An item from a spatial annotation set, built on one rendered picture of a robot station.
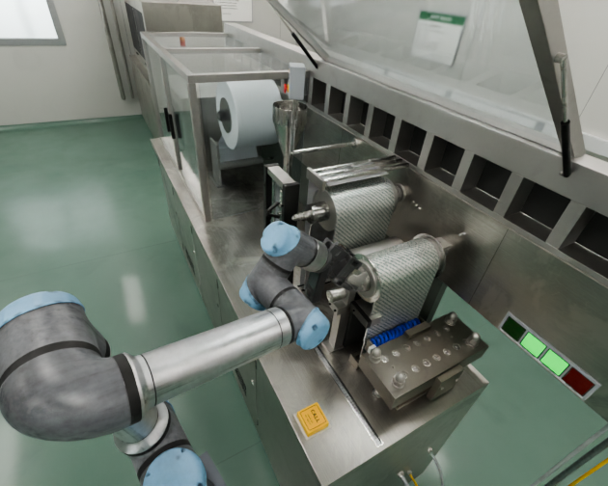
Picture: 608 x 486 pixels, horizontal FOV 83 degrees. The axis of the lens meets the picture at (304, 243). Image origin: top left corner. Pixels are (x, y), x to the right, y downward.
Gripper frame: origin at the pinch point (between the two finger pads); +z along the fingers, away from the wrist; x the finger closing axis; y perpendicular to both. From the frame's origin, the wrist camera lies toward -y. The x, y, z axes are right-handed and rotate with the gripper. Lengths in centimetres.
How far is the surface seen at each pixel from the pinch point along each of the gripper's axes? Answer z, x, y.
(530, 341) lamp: 33, -33, 18
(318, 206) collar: -4.4, 25.7, 9.2
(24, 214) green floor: -24, 306, -186
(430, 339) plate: 34.6, -13.8, -1.6
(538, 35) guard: -33, -17, 54
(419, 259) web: 14.3, -2.3, 16.2
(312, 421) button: 7.4, -15.1, -38.3
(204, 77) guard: -29, 98, 18
